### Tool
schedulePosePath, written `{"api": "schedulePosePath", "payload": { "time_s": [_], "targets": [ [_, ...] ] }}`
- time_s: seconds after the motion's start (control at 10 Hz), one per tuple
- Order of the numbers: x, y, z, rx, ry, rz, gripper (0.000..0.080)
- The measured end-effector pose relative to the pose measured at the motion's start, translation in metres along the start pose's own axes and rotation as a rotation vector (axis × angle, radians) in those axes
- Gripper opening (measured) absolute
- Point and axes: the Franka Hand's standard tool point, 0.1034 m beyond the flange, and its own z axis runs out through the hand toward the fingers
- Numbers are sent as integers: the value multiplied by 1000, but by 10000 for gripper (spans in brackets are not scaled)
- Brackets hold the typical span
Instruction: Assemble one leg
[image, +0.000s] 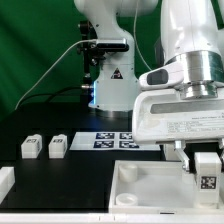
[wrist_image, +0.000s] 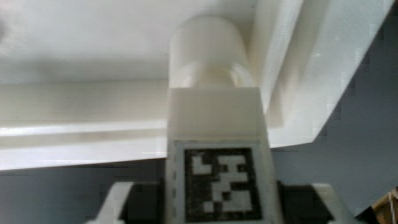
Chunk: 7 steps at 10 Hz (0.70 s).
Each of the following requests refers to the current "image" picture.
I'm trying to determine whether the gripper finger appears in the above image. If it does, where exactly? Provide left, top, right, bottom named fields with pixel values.
left=174, top=140, right=190, bottom=172
left=219, top=139, right=224, bottom=160

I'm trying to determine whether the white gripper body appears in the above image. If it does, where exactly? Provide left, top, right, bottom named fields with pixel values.
left=132, top=88, right=224, bottom=144

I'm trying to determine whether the white square tabletop part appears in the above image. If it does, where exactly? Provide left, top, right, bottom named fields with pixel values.
left=109, top=160, right=224, bottom=215

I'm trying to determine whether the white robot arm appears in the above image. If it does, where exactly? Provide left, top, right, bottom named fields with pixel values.
left=74, top=0, right=224, bottom=173

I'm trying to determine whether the white sheet with tags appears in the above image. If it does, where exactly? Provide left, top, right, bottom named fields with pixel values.
left=70, top=132, right=160, bottom=151

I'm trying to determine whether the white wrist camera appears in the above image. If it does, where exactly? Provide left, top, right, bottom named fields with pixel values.
left=139, top=62, right=184, bottom=91

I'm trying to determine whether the black cable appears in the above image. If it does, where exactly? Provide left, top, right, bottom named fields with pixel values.
left=19, top=87, right=84, bottom=107

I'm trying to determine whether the white cable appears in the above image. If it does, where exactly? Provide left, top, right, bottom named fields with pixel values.
left=14, top=39, right=98, bottom=111

